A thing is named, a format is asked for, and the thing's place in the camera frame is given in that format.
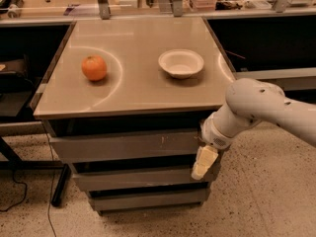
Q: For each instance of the white paper bowl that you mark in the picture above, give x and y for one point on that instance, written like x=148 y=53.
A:
x=181 y=63

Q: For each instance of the grey middle drawer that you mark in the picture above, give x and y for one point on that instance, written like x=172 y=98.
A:
x=137 y=178

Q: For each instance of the grey bottom drawer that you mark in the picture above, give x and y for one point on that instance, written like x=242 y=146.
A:
x=149 y=200

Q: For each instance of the black table leg frame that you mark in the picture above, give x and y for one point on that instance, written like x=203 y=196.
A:
x=14 y=162

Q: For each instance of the grey drawer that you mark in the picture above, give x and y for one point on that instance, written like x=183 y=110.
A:
x=137 y=178
x=129 y=145
x=149 y=200

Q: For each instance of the black tool on bench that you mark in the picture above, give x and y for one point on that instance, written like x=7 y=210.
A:
x=12 y=8

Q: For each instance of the grey drawer cabinet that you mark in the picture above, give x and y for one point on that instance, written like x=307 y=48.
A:
x=136 y=94

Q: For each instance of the grey top drawer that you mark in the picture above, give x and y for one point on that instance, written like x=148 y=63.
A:
x=129 y=145

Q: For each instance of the orange fruit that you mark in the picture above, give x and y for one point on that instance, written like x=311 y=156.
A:
x=94 y=68

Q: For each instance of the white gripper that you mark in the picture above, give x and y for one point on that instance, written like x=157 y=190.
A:
x=213 y=136

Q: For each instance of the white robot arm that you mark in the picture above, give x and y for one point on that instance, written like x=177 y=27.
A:
x=247 y=103

